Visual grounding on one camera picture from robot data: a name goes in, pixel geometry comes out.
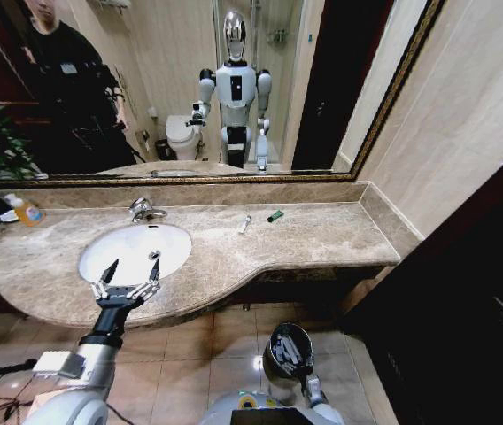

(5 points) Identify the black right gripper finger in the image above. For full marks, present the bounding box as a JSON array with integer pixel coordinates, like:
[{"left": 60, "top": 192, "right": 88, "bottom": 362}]
[
  {"left": 281, "top": 334, "right": 306, "bottom": 365},
  {"left": 272, "top": 343, "right": 296, "bottom": 369}
]

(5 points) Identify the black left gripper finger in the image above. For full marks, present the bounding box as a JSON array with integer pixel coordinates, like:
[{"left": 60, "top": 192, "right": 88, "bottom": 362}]
[
  {"left": 132, "top": 259, "right": 162, "bottom": 302},
  {"left": 89, "top": 259, "right": 120, "bottom": 300}
]

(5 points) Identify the white oval sink basin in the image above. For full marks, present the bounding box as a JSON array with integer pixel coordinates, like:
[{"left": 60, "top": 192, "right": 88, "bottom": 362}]
[{"left": 77, "top": 222, "right": 193, "bottom": 287}]

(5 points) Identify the small black waste bin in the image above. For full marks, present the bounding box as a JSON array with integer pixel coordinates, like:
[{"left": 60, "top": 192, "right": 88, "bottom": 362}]
[{"left": 155, "top": 138, "right": 177, "bottom": 161}]

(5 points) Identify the chrome faucet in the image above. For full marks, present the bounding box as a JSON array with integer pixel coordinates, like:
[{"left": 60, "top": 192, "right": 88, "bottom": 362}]
[{"left": 127, "top": 196, "right": 168, "bottom": 224}]

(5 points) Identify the orange soap bottle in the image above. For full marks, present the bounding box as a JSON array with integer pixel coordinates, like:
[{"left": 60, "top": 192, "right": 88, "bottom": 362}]
[{"left": 4, "top": 193, "right": 47, "bottom": 228}]

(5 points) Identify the dark wooden door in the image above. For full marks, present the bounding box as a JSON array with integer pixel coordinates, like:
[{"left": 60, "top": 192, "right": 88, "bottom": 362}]
[{"left": 339, "top": 136, "right": 503, "bottom": 425}]

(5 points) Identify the gold framed wall mirror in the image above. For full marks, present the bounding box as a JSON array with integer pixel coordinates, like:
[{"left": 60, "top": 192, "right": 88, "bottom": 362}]
[{"left": 0, "top": 0, "right": 447, "bottom": 191}]

